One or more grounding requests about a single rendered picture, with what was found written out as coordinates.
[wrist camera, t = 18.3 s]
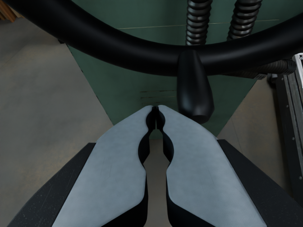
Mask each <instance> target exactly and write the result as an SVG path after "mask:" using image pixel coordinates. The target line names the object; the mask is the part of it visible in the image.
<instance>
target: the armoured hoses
mask: <svg viewBox="0 0 303 227"><path fill-rule="evenodd" d="M262 1H263V0H237V1H236V2H235V4H234V5H235V8H234V10H233V15H232V20H231V22H230V24H231V25H230V27H229V32H228V36H227V41H230V40H234V39H238V38H241V37H244V36H248V35H251V32H252V30H253V26H254V24H255V21H256V19H257V15H258V13H259V8H260V7H261V2H262ZM212 2H213V1H212V0H187V4H188V6H187V13H186V15H187V19H186V23H187V24H186V36H185V37H186V40H185V45H205V43H206V38H207V33H208V30H207V29H208V27H209V26H208V23H209V21H210V20H209V17H210V15H211V14H210V10H211V9H212V8H211V4H212ZM296 66H297V65H296V62H295V61H292V60H288V59H282V60H279V61H276V62H273V63H270V64H266V65H262V66H259V67H256V68H251V69H247V70H243V71H238V72H234V73H227V74H222V75H225V76H231V77H244V78H249V79H250V78H251V79H257V80H262V79H263V78H265V77H266V76H267V75H268V73H271V74H280V75H290V74H292V73H293V72H294V71H295V70H296Z"/></svg>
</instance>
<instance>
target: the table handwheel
mask: <svg viewBox="0 0 303 227"><path fill-rule="evenodd" d="M2 1H3V2H5V3H6V4H7V5H8V6H10V7H11V8H12V9H14V10H15V11H16V12H18V13H19V14H21V15H22V16H24V17H25V18H26V19H27V20H29V21H30V22H32V23H33V24H35V25H36V26H38V27H39V28H41V29H42V30H44V31H46V32H47V33H49V34H50V35H52V36H53V37H55V38H57V39H58V40H60V41H62V42H64V43H65V44H67V45H69V46H71V47H73V48H75V49H77V50H79V51H81V52H83V53H85V54H87V55H89V56H91V57H94V58H96V59H99V60H101V61H104V62H106V63H109V64H112V65H115V66H118V67H121V68H125V69H128V70H132V71H136V72H140V73H147V74H152V75H159V76H168V77H177V72H178V64H179V55H180V54H181V53H182V52H183V51H185V50H195V51H197V52H198V53H199V57H200V60H201V62H202V64H203V66H204V69H205V72H206V75H207V76H214V75H221V74H227V73H234V72H238V71H243V70H247V69H251V68H256V67H259V66H262V65H266V64H270V63H273V62H276V61H279V60H282V59H285V58H288V57H290V56H293V55H296V54H299V53H301V52H303V12H302V13H300V14H298V15H296V16H294V17H292V18H290V19H288V20H286V21H284V22H282V23H279V24H277V25H275V26H272V27H270V28H267V29H265V30H262V31H260V32H256V33H254V34H251V35H248V36H244V37H241V38H238V39H234V40H230V41H224V42H219V43H214V44H206V45H169V44H162V43H157V42H152V41H148V40H144V39H141V38H138V37H135V36H132V35H130V34H127V33H125V32H122V31H120V30H118V29H116V28H114V27H112V26H110V25H108V24H106V23H104V22H102V21H101V20H99V19H97V18H95V17H94V16H92V15H91V14H89V13H88V12H87V11H85V10H84V9H82V8H81V7H79V6H78V5H77V4H75V3H74V2H73V1H72V0H2Z"/></svg>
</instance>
